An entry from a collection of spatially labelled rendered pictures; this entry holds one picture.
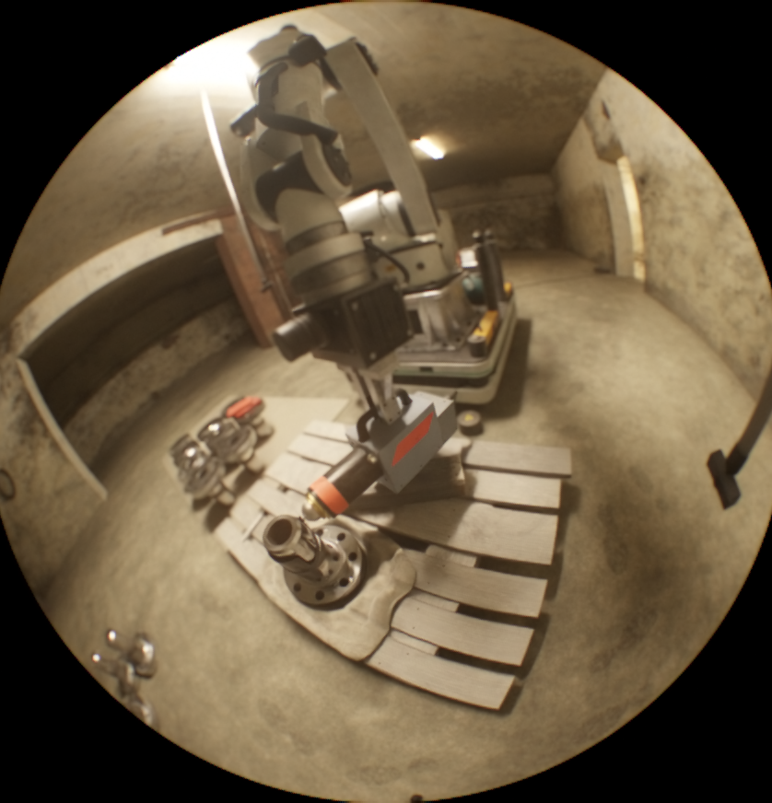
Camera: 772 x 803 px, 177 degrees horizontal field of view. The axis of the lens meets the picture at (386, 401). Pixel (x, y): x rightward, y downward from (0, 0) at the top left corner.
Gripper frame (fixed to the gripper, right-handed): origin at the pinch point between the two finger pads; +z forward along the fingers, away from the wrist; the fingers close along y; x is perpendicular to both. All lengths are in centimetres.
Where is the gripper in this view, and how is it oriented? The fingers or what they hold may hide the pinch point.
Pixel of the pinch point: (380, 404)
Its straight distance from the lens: 61.2
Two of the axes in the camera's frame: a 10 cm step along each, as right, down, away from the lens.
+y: -6.5, -2.3, 7.2
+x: -6.9, 5.6, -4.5
